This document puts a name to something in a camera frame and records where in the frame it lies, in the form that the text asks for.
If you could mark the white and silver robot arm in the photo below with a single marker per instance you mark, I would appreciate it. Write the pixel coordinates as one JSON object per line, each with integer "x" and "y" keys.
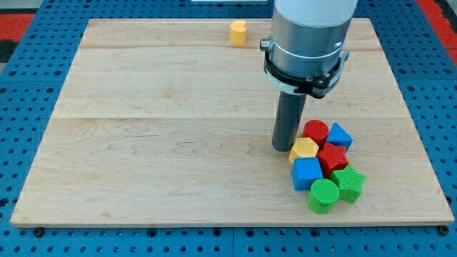
{"x": 303, "y": 52}

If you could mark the yellow heart block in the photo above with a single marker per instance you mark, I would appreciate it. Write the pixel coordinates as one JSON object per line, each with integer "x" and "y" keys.
{"x": 237, "y": 32}

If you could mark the blue triangle block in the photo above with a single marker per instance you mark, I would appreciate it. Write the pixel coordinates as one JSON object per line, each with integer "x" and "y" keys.
{"x": 338, "y": 136}

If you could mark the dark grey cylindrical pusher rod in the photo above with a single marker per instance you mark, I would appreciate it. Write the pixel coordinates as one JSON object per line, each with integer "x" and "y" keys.
{"x": 288, "y": 116}

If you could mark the light wooden board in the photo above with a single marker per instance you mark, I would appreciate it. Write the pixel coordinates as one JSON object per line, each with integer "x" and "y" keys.
{"x": 164, "y": 123}

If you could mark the yellow hexagon block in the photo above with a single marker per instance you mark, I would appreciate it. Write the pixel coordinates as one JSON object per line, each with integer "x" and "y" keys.
{"x": 303, "y": 148}

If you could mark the blue cube block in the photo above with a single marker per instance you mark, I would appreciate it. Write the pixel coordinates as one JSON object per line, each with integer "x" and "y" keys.
{"x": 304, "y": 172}

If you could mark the red cylinder block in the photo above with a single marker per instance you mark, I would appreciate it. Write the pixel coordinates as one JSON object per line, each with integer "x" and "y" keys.
{"x": 317, "y": 130}

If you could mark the red star block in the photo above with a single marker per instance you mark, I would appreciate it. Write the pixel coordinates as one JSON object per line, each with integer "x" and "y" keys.
{"x": 331, "y": 158}

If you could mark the green cylinder block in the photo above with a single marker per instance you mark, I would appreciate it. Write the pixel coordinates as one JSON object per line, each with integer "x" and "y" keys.
{"x": 323, "y": 194}

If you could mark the green star block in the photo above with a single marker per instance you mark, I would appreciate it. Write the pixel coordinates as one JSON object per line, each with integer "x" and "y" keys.
{"x": 349, "y": 182}

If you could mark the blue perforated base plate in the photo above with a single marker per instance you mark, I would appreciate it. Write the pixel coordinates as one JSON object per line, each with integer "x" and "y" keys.
{"x": 35, "y": 73}

